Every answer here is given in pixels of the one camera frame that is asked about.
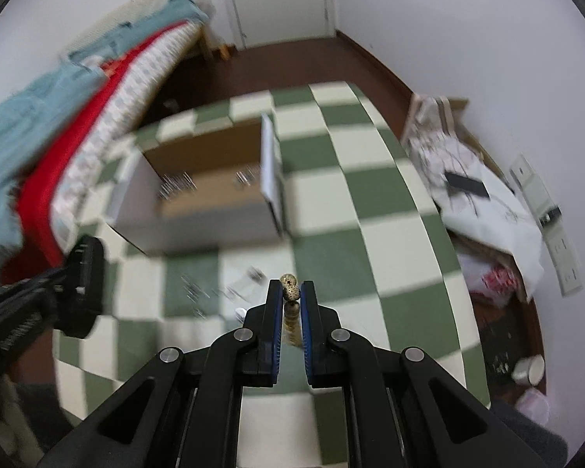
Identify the black phone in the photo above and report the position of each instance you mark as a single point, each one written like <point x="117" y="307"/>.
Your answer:
<point x="467" y="185"/>

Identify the red blanket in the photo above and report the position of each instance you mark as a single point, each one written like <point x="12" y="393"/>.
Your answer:
<point x="73" y="156"/>

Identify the white cloth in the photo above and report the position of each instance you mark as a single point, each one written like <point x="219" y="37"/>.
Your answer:
<point x="487" y="224"/>

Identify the silver jewelry piece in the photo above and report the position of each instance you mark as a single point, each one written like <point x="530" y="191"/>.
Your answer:
<point x="246" y="176"/>
<point x="177" y="186"/>

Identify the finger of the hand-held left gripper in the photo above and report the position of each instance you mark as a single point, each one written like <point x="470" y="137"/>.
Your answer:
<point x="84" y="285"/>

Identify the patterned white mattress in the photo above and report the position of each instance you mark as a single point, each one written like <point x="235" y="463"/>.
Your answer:
<point x="126" y="92"/>

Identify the brown cardboard box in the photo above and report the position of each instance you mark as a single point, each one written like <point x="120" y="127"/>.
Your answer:
<point x="460" y="112"/>

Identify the white cardboard box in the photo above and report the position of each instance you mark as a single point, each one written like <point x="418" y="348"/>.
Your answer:
<point x="209" y="204"/>

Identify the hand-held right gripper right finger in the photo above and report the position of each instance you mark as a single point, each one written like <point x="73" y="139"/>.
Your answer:
<point x="307" y="336"/>

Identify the white wall socket panel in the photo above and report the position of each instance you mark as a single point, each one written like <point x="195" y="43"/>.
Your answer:
<point x="553" y="234"/>

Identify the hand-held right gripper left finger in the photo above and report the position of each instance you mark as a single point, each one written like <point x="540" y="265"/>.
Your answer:
<point x="273" y="336"/>

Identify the pile of scattered screws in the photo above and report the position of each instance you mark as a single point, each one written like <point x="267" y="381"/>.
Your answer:
<point x="196" y="292"/>

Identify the cream blanket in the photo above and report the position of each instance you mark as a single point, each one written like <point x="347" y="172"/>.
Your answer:
<point x="141" y="2"/>

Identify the red white plastic bag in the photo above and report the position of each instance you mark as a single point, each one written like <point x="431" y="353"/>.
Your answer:
<point x="492" y="278"/>

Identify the green cream checkered tablecloth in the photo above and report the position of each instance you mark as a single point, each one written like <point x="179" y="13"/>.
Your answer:
<point x="360" y="234"/>

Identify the pale pink container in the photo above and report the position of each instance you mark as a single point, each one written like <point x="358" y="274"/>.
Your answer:
<point x="534" y="405"/>

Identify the stack of folded blankets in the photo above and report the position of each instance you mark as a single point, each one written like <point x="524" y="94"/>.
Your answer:
<point x="34" y="122"/>

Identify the white door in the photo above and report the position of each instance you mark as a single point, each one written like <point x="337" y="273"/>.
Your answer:
<point x="278" y="0"/>

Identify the wooden bed frame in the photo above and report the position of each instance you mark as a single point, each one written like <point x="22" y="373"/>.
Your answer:
<point x="209" y="44"/>

